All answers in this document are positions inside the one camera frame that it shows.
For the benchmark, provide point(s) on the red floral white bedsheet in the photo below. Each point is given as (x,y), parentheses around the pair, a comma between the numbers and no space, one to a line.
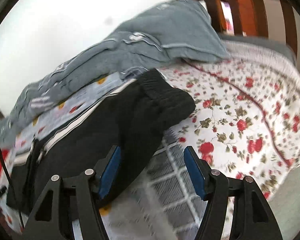
(247,116)

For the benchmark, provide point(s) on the black pants with white stripe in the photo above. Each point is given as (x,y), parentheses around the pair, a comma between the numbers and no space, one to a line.
(135,119)

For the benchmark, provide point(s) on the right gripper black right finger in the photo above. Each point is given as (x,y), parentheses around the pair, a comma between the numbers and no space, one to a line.
(252,217)

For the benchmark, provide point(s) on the grey folded quilt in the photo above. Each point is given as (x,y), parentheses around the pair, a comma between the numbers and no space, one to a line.
(177,29)

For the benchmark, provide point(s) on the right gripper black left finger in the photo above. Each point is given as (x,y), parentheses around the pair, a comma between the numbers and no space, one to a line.
(50,217)

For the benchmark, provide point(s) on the dark wooden bed headboard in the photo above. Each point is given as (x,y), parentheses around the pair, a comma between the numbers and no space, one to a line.
(277,20)

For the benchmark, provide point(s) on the orange wooden door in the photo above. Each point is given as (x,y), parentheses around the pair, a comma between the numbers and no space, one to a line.
(246,10)

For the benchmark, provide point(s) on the fruit print grey bedsheet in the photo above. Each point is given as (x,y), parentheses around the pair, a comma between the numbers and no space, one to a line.
(153,205)

